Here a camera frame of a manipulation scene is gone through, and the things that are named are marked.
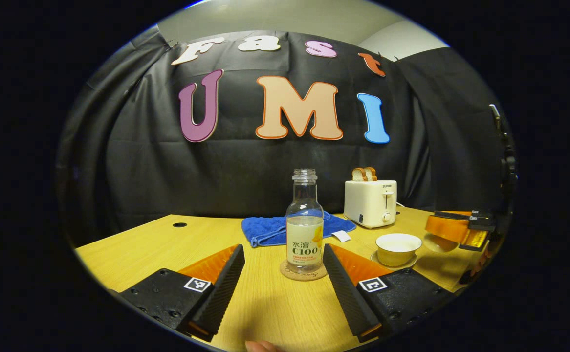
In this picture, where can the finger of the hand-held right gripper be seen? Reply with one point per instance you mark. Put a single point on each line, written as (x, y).
(480, 221)
(449, 229)

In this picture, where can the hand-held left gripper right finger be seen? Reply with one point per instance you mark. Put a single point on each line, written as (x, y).
(346, 293)

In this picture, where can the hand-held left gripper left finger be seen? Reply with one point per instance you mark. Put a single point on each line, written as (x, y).
(221, 293)

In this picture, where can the pale yellow teacup lid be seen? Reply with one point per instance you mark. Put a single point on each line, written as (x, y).
(434, 243)

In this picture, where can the pale yellow teacup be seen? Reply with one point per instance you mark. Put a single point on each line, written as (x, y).
(397, 252)

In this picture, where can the round cork coaster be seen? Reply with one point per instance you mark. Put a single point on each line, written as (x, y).
(290, 274)

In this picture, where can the clear water bottle white label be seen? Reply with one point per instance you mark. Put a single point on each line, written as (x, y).
(304, 239)

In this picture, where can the pale yellow saucer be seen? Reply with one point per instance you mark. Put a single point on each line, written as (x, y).
(402, 266)

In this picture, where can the blue towel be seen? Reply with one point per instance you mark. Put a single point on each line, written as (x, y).
(265, 230)

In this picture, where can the white toaster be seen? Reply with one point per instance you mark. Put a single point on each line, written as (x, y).
(368, 203)

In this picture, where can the toast bread slice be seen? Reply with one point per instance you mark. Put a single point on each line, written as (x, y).
(358, 174)
(371, 173)

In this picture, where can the black backdrop cloth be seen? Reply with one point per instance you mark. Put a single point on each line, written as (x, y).
(158, 161)

